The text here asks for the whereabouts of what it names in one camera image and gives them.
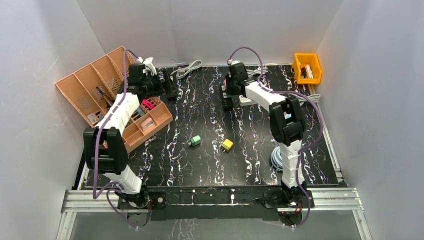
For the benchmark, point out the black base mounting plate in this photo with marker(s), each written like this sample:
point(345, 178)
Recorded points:
point(266, 202)

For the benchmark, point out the green plug adapter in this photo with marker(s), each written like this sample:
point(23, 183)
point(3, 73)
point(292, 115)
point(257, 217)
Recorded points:
point(195, 140)

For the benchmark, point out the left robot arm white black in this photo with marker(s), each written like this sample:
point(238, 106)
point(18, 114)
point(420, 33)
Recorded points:
point(104, 147)

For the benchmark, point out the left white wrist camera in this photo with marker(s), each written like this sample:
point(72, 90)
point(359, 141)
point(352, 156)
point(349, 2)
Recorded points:
point(149, 64)

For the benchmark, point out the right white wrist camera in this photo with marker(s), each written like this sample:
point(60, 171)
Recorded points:
point(231, 62)

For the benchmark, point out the white power strip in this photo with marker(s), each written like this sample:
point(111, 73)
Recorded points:
point(244, 101)

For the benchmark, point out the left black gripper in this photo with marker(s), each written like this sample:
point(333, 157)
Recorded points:
point(166, 84)

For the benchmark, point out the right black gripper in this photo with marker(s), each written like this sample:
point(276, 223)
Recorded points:
point(228, 90)

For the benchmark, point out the magenta item in tray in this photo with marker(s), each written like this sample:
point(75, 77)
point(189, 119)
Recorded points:
point(149, 105)

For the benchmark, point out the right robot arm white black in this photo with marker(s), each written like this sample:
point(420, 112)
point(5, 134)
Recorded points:
point(287, 126)

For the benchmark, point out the yellow plug adapter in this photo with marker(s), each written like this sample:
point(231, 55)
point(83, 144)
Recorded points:
point(227, 145)

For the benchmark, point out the pink stapler in tray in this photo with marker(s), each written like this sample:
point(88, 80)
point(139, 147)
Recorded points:
point(146, 124)

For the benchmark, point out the pink file rack organizer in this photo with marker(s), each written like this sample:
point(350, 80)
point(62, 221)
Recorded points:
point(92, 89)

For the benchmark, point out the orange storage bin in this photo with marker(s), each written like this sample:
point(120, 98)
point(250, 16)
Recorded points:
point(307, 69)

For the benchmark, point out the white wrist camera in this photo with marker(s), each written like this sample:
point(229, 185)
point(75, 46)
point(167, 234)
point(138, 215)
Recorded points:
point(231, 62)
point(149, 64)

